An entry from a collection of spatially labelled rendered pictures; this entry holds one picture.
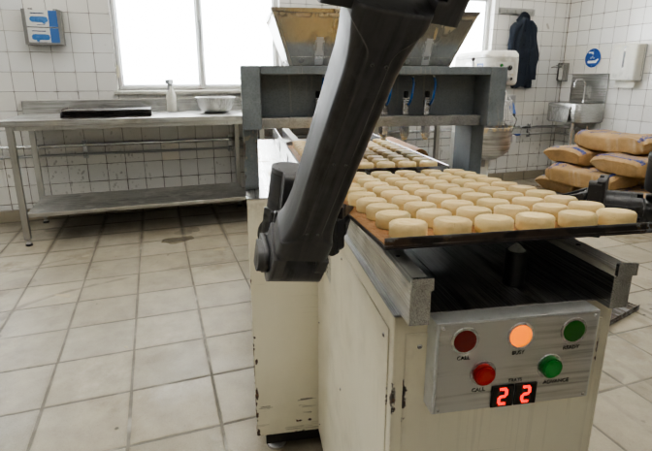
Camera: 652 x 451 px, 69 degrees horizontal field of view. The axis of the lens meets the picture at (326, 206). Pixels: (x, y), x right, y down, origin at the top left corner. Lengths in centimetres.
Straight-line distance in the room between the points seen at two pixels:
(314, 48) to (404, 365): 88
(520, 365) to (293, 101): 90
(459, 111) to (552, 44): 470
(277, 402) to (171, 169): 322
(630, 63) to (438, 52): 423
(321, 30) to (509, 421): 98
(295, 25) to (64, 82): 334
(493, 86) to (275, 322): 90
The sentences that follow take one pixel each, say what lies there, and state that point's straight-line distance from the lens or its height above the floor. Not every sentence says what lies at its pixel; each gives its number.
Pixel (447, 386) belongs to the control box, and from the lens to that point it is 71.
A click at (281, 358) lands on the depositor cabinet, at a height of 35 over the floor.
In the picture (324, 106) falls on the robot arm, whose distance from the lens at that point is 43.
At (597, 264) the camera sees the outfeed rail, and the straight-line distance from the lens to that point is 78.
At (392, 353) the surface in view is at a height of 78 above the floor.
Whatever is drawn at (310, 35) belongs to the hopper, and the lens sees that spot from 131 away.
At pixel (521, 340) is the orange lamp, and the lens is 72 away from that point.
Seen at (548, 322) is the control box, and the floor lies 83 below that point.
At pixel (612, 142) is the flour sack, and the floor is 63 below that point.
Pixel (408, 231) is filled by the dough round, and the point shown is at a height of 96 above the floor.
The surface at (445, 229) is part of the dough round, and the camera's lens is 63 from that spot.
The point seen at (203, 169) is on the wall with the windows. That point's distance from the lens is 451.
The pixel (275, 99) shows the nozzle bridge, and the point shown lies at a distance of 133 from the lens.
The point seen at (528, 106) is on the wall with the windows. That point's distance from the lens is 597.
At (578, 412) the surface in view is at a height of 65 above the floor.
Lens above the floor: 115
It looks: 15 degrees down
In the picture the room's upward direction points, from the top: straight up
